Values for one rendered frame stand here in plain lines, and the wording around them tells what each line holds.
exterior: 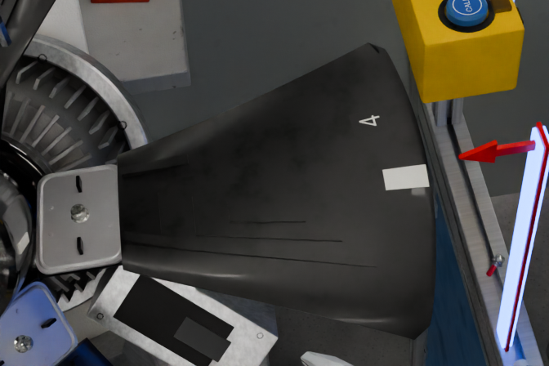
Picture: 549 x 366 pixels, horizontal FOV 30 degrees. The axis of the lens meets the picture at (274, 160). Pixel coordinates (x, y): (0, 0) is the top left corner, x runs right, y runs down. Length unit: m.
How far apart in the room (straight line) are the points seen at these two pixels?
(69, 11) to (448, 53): 0.36
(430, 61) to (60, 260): 0.44
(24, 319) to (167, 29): 0.62
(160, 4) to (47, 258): 0.67
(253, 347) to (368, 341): 1.13
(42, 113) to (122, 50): 0.48
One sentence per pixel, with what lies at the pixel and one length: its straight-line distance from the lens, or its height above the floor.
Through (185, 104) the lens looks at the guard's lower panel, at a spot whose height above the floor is 0.48.
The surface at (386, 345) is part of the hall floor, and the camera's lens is 2.01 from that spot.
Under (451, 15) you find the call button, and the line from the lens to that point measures 1.02.
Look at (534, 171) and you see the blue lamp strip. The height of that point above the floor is 1.16.
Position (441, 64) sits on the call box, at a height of 1.04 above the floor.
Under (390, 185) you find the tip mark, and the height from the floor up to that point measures 1.19.
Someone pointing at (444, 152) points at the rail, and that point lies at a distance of 1.18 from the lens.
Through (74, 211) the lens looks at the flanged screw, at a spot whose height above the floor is 1.19.
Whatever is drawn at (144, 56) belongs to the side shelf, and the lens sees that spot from 1.32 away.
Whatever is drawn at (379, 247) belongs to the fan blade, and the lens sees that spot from 0.74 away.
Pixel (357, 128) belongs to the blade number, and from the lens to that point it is 0.77.
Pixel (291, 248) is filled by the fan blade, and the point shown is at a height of 1.18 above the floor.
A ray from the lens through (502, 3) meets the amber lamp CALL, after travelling 1.03.
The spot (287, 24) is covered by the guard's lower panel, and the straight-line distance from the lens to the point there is 1.64.
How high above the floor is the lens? 1.80
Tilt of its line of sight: 53 degrees down
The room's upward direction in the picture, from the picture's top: 8 degrees counter-clockwise
